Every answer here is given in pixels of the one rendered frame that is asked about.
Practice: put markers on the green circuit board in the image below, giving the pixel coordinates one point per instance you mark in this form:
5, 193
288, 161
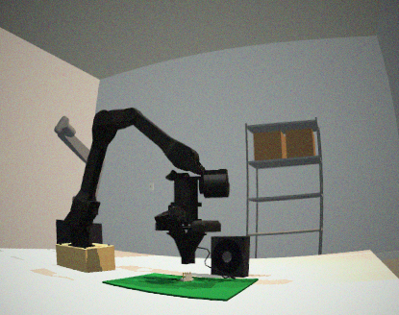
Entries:
212, 289

